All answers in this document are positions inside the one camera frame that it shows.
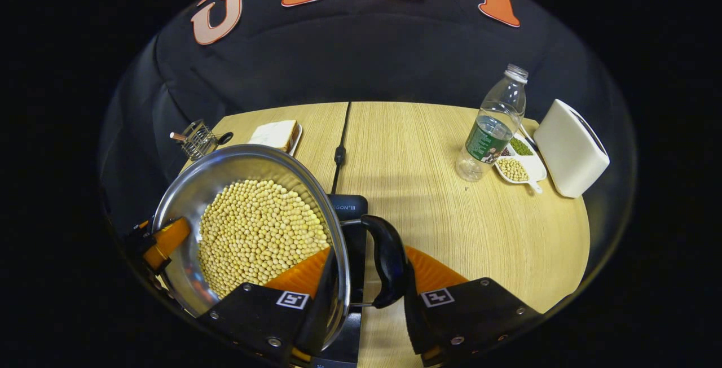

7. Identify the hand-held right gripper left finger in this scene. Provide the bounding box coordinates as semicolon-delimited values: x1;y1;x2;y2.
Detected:
196;246;339;364

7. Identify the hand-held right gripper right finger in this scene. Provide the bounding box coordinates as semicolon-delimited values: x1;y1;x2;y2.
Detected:
402;245;543;367

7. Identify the steel pot with black handles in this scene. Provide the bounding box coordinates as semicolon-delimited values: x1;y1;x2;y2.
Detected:
151;143;409;352

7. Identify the black induction cooktop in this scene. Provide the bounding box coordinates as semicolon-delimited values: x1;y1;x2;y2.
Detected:
313;194;368;368

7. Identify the heap of yellow soybeans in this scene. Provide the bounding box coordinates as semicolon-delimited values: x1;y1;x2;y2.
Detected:
196;179;332;300

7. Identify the sandwich with lettuce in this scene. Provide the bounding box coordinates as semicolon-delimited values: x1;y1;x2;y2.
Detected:
248;120;300;153

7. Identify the clear plastic water bottle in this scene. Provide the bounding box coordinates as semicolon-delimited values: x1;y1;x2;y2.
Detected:
455;63;529;182

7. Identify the white divided bean dish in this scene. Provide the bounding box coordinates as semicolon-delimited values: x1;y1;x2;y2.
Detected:
494;134;548;195

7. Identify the white toaster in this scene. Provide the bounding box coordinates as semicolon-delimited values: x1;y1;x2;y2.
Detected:
533;99;611;198

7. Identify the wire mesh holder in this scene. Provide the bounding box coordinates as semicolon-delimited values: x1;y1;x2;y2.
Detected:
169;119;234;161

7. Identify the black power cable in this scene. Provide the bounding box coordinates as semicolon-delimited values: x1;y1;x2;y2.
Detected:
330;102;351;195

